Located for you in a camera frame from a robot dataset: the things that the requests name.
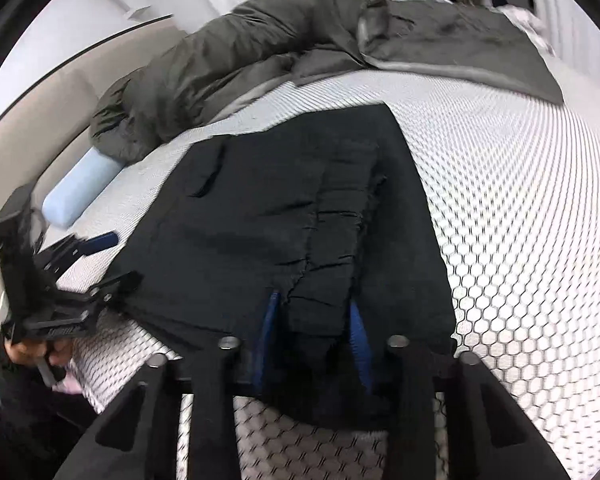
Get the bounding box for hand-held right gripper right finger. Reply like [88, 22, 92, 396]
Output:
[349, 301, 571, 480]

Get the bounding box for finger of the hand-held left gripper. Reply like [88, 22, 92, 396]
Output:
[40, 231, 119, 273]
[55, 271, 143, 311]

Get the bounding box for beige padded headboard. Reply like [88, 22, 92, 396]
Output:
[0, 15, 191, 281]

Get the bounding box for person's left hand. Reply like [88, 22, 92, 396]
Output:
[2, 337, 73, 386]

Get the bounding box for black pants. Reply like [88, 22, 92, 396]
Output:
[102, 104, 457, 428]

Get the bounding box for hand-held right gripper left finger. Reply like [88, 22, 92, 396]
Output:
[55, 290, 283, 480]

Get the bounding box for grey duvet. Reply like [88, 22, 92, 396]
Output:
[89, 0, 566, 163]

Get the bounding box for person's left forearm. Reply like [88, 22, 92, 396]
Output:
[0, 335, 103, 480]

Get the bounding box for white patterned mattress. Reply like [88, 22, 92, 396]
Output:
[45, 50, 600, 480]

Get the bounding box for light blue pillow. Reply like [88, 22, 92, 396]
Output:
[41, 149, 126, 229]

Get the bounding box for white crumpled cloth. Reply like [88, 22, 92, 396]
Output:
[500, 4, 556, 56]

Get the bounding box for pink cloth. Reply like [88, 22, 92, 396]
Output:
[55, 367, 93, 398]

